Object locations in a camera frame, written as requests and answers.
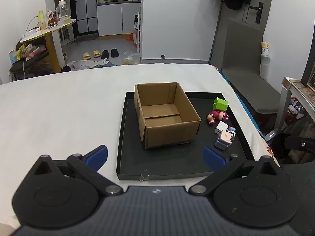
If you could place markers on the grey trousers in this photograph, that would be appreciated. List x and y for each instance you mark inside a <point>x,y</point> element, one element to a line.
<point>302,196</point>

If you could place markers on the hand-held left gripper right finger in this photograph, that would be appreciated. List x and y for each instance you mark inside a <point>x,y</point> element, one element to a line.
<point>212,158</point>

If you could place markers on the black tray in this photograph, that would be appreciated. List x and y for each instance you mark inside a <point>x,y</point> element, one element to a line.
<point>172,162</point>

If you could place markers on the white cabinet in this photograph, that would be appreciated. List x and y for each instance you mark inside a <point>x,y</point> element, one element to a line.
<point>109,19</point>

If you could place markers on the brown printed box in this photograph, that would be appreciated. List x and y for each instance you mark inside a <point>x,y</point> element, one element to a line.
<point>52,19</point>

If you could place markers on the red and blue figure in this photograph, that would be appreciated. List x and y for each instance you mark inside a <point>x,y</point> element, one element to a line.
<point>231,129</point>

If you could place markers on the white bottle yellow cap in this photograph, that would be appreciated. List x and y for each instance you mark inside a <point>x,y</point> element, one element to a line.
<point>265,64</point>

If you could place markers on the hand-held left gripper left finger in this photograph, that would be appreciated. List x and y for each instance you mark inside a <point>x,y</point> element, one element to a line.
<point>97,156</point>

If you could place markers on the yellow slipper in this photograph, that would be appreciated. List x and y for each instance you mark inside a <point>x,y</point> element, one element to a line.
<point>96,53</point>
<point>86,56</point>

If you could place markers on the blue patterned bedsheet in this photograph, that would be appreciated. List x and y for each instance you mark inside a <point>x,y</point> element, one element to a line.
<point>242,101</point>

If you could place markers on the grey side shelf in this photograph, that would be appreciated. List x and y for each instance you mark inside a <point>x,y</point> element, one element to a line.
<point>285,95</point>

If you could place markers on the pink dinosaur suit doll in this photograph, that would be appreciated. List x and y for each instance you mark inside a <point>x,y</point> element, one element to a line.
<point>217,114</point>

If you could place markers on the clear glass jar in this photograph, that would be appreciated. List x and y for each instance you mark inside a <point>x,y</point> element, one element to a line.
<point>62,12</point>

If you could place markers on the white charger plug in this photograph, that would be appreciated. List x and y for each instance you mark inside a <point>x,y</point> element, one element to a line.
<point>221,126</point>

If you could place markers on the purple and pink toy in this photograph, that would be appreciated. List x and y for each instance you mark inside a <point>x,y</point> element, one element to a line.
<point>222,140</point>

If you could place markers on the cardboard box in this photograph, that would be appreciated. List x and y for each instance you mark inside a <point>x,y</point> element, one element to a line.
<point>169,130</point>

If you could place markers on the green plastic cube cup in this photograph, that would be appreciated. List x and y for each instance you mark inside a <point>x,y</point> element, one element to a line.
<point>220,104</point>

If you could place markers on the black chair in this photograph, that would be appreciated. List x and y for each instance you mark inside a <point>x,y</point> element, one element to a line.
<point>32,66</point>

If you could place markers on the yellow round table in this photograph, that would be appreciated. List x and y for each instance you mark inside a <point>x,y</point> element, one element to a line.
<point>53,51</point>

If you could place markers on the yellow-green bottle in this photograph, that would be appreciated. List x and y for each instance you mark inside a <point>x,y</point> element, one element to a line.
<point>41,21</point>

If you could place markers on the orange item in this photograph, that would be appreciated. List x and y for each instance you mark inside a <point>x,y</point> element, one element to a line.
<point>129,38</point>

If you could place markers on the grey chair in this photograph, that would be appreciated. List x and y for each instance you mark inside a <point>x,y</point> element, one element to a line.
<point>246,78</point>

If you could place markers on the dark spray bottle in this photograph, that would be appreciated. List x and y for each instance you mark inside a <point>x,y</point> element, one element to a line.
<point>136,22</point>

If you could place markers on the black grid sliding door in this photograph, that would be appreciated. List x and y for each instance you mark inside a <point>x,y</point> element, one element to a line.
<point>83,7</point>

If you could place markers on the clear plastic bag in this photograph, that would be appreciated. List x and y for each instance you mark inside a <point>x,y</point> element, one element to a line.
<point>130,57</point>

